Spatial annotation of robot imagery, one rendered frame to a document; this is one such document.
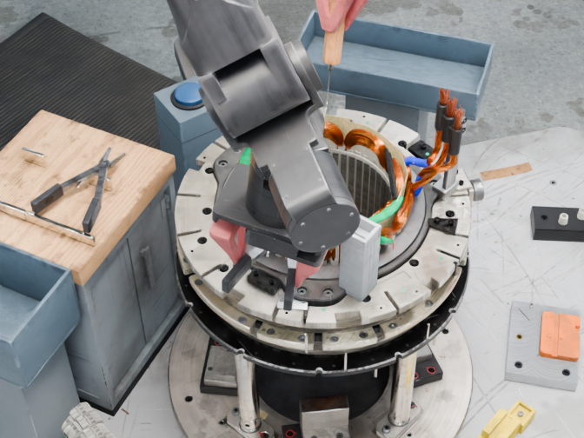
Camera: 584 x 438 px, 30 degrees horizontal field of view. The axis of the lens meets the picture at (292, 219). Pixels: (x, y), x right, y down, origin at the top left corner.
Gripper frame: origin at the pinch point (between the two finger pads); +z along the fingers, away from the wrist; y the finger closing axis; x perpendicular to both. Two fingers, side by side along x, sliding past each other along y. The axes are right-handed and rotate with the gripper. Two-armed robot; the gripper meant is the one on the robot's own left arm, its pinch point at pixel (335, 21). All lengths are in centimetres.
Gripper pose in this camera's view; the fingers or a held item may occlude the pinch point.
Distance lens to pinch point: 103.0
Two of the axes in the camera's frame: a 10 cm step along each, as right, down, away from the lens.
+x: -7.5, -4.2, 5.1
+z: -1.7, 8.7, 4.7
